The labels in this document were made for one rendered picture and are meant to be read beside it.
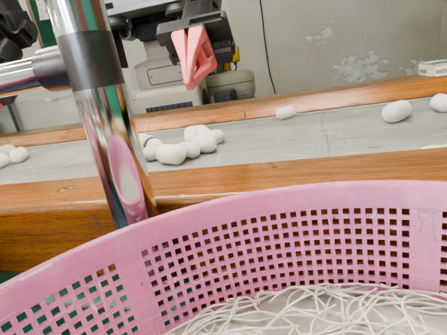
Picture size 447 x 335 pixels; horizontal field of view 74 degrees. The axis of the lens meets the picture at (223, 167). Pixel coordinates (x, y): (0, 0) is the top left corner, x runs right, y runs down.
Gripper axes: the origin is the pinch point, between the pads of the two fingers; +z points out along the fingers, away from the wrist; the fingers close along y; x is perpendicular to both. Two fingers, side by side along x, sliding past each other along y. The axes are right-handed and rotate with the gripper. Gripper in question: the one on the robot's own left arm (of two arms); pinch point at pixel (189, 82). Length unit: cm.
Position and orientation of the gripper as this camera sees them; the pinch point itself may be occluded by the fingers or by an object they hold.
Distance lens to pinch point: 41.0
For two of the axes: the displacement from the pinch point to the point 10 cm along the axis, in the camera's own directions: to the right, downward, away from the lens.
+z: -0.8, 8.7, -4.9
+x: 2.7, 4.9, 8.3
